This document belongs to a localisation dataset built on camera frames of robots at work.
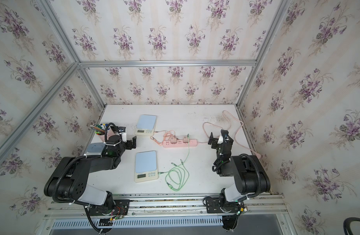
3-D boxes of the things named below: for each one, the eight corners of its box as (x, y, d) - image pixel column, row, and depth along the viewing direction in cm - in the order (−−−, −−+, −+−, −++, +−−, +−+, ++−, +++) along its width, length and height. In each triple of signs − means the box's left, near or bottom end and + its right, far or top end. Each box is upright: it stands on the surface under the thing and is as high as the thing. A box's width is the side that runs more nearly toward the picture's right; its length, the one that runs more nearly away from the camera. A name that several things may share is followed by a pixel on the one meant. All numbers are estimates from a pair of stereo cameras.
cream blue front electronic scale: (134, 183, 83) (133, 181, 81) (136, 154, 95) (135, 152, 93) (158, 179, 84) (157, 178, 82) (157, 151, 96) (156, 149, 94)
